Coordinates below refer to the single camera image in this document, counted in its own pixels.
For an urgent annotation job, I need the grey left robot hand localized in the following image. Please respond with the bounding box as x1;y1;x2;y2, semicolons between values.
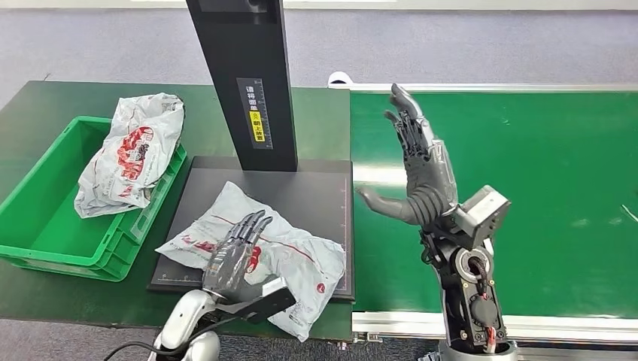
202;209;275;303

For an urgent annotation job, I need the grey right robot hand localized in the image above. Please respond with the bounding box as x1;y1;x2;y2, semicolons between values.
355;83;460;228

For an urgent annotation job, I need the grey red-print mailer package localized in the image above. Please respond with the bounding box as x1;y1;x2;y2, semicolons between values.
154;181;348;344

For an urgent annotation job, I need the green conveyor belt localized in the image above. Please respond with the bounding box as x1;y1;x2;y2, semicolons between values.
350;92;638;320

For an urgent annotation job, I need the dark green table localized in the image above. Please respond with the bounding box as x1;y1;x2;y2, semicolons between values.
0;80;355;344

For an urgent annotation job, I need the crumpled grey mailer bag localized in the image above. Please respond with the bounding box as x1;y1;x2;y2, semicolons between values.
74;93;186;220

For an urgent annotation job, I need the black yellow column label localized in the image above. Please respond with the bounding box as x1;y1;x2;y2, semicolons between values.
235;77;274;150

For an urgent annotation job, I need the green plastic crate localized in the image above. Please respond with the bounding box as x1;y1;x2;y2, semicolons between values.
0;116;188;284

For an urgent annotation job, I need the black scanner column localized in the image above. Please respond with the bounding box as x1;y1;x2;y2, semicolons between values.
185;0;299;173

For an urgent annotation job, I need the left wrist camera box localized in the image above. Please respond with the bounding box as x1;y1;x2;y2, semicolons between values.
216;277;297;326

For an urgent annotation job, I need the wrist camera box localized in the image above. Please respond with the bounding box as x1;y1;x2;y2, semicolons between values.
216;277;297;326
450;184;512;250

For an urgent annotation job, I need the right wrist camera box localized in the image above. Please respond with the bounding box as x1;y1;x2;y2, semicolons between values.
450;184;512;250

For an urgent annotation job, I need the black scanner base plate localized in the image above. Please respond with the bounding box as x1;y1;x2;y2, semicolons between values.
147;156;357;303

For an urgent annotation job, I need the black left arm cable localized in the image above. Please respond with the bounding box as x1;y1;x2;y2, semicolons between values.
102;317;242;361

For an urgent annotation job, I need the thin aluminium conveyor rail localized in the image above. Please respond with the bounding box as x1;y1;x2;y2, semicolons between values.
327;71;638;95

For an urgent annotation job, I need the wide aluminium conveyor rail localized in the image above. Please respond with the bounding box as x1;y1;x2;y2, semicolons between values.
351;311;638;347

